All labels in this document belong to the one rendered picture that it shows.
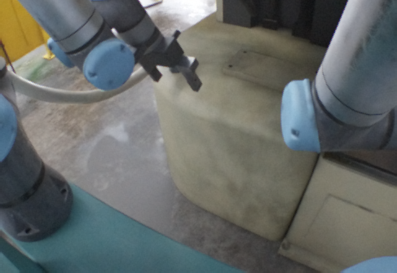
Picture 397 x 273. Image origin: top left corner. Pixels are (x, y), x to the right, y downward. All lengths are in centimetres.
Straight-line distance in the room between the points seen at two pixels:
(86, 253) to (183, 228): 83
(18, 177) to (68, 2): 25
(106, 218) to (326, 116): 38
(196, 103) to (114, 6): 45
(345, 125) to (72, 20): 33
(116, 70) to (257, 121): 49
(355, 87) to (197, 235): 110
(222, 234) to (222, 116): 60
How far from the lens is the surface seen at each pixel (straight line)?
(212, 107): 84
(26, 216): 49
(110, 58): 39
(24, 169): 44
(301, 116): 27
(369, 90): 21
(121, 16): 55
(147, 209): 134
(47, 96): 70
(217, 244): 122
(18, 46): 285
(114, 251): 46
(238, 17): 135
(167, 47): 58
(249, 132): 80
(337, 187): 84
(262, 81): 92
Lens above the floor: 113
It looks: 43 degrees down
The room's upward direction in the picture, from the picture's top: 4 degrees counter-clockwise
